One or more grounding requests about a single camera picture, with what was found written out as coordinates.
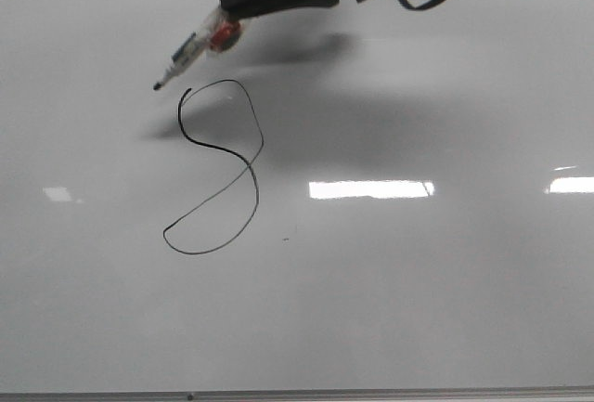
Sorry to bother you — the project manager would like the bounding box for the white black whiteboard marker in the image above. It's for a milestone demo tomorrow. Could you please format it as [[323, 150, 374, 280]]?
[[152, 6, 252, 91]]

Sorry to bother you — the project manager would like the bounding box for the white whiteboard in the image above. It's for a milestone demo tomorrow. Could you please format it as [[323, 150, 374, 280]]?
[[1, 0, 593, 393]]

